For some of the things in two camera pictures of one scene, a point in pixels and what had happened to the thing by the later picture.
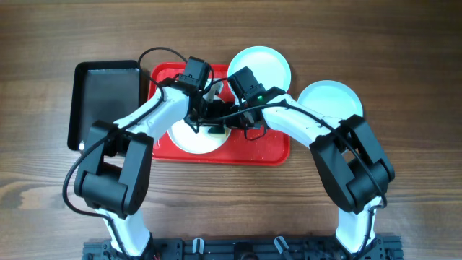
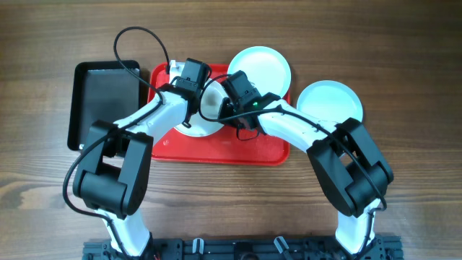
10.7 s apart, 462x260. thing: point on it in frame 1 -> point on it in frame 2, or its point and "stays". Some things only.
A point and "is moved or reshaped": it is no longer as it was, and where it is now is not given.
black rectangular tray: x=99 y=90 stays
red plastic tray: x=271 y=149 stays
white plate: x=185 y=139 is moved or reshaped
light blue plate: x=332 y=99 stays
